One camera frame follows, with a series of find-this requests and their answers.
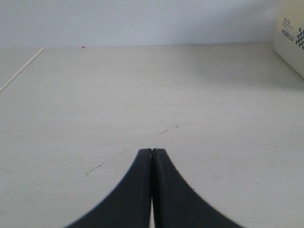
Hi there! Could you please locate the thin white stick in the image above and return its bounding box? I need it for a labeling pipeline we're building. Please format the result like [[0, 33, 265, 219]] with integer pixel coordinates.
[[0, 47, 45, 92]]

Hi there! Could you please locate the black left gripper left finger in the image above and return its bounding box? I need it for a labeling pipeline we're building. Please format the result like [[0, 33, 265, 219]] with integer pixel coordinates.
[[68, 149, 152, 228]]

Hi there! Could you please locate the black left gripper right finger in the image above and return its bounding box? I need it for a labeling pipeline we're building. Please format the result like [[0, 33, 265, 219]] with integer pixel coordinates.
[[152, 149, 241, 228]]

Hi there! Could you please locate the cream plastic storage bin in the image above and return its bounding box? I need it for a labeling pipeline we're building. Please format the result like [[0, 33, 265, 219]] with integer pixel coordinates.
[[273, 0, 304, 76]]

